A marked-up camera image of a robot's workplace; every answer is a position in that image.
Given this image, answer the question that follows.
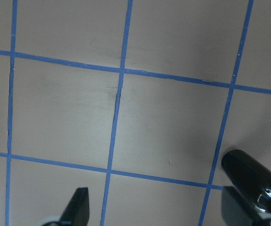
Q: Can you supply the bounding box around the dark wine bottle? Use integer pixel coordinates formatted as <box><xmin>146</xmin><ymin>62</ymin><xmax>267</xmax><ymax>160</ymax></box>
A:
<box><xmin>221</xmin><ymin>149</ymin><xmax>271</xmax><ymax>214</ymax></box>

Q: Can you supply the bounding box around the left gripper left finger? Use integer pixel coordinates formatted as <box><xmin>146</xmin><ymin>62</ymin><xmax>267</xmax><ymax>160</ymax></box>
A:
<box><xmin>59</xmin><ymin>187</ymin><xmax>89</xmax><ymax>226</ymax></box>

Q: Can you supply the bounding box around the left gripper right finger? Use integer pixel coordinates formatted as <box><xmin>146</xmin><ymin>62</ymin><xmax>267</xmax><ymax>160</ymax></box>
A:
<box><xmin>221</xmin><ymin>186</ymin><xmax>261</xmax><ymax>226</ymax></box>

